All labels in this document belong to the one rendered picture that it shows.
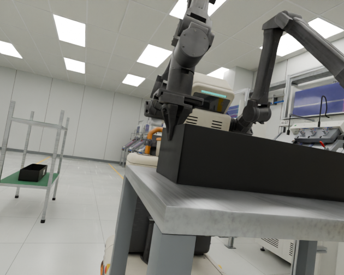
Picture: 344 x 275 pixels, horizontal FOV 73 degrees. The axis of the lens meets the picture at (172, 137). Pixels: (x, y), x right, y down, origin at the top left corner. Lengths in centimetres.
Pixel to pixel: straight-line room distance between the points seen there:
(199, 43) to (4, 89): 1023
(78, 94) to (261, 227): 1002
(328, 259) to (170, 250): 213
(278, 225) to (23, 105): 1020
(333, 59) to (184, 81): 55
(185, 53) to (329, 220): 34
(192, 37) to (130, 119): 984
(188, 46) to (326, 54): 58
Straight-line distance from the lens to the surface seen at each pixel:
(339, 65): 90
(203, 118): 107
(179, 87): 50
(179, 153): 43
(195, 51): 46
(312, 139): 234
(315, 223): 37
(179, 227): 27
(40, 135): 1018
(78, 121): 1008
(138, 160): 125
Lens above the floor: 86
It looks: 3 degrees up
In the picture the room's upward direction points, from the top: 9 degrees clockwise
